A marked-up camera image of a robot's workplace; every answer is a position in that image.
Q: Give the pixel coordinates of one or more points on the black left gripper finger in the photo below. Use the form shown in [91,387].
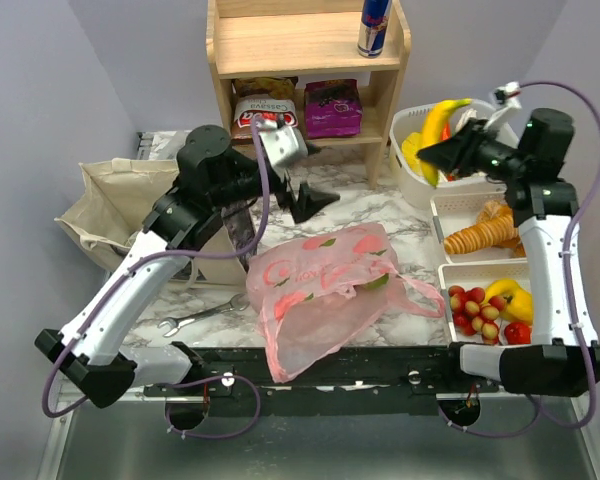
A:
[310,201]
[311,149]

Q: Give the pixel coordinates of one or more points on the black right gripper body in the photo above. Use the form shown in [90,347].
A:
[490,157]

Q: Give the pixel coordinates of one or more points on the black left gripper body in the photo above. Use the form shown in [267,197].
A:
[281,189]

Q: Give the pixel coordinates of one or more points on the orange carrot from bag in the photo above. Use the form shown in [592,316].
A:
[446,132]

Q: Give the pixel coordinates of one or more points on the yellow banana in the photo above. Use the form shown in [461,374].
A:
[432,128]
[505,287]

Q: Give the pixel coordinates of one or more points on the pink plastic grocery bag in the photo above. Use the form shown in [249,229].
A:
[307,297]

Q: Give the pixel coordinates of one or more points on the canvas tote bag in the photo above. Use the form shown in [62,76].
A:
[120,193]

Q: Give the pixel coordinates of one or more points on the red lychee fruit bunch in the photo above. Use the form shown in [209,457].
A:
[471,317]

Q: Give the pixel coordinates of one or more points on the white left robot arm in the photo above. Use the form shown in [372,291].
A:
[212,176]

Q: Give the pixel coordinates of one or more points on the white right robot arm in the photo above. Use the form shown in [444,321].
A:
[563,357]

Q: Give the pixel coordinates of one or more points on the white garlic bulb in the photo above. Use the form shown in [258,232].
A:
[469,114]

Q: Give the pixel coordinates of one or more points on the yellow napa cabbage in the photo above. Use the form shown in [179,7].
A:
[409,148]

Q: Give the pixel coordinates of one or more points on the purple snack bag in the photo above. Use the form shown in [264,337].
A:
[332,108]

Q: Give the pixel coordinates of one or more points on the white vegetable basket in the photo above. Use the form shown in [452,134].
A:
[417,127]

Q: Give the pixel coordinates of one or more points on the white tray with bread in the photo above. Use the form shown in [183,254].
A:
[454,212]

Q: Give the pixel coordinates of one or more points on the large bread roll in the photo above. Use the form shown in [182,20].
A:
[492,209]

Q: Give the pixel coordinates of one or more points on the Chuba cassava chips bag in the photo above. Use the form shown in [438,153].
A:
[269,97]

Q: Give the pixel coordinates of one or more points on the green lettuce piece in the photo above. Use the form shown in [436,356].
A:
[376,283]

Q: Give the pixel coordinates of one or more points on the white tray with fruit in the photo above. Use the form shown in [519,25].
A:
[470,275]

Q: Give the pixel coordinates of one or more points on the silver open-end wrench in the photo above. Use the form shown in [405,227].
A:
[238,302]

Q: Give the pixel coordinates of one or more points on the clear plastic parts box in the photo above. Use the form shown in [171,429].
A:
[166,144]

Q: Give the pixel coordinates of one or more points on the Red Bull can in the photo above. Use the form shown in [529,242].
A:
[373,27]

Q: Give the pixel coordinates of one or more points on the yellow bell pepper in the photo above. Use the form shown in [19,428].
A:
[519,306]

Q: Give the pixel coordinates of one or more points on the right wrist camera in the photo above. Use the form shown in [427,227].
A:
[507,105]

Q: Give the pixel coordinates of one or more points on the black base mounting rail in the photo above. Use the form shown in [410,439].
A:
[352,381]

